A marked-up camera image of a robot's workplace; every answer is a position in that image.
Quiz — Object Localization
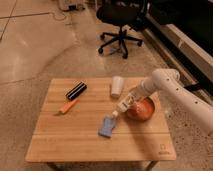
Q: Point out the dark bench with light edge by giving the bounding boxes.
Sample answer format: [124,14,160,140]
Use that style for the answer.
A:
[142,0,213,88]

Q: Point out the orange ceramic bowl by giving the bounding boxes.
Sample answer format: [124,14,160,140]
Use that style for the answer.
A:
[126,97,155,121]

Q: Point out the black striped box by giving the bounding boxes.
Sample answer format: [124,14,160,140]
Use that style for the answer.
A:
[66,82,87,100]

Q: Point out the white paper cup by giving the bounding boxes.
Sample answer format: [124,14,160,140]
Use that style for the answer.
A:
[111,76,124,98]

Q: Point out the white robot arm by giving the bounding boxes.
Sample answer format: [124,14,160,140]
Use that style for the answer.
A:
[131,69,213,137]

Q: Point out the clear plastic bottle white label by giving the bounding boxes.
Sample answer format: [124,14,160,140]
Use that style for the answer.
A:
[112,93,135,117]

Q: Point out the white device on floor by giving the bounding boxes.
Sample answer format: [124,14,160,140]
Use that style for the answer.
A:
[58,0,84,11]

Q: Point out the orange marker pen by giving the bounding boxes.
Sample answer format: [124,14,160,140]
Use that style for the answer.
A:
[55,99,78,116]

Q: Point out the black office chair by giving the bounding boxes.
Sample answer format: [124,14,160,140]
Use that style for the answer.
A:
[96,0,148,59]

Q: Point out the wooden table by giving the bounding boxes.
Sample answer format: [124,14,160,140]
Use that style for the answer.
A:
[26,78,176,163]

